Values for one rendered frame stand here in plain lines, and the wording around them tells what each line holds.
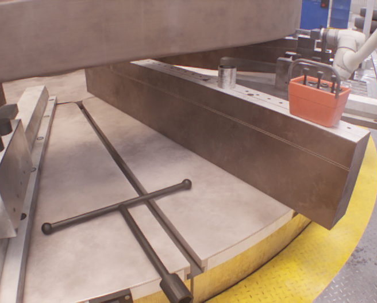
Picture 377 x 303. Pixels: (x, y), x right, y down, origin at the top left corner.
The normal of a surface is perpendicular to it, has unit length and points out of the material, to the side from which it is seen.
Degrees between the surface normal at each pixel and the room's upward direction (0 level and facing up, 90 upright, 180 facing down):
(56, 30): 90
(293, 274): 0
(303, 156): 90
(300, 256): 0
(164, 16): 90
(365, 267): 0
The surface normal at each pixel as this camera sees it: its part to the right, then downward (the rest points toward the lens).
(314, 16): -0.49, 0.42
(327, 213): -0.77, 0.31
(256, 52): -0.09, 0.48
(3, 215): 0.30, 0.46
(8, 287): 0.00, -0.88
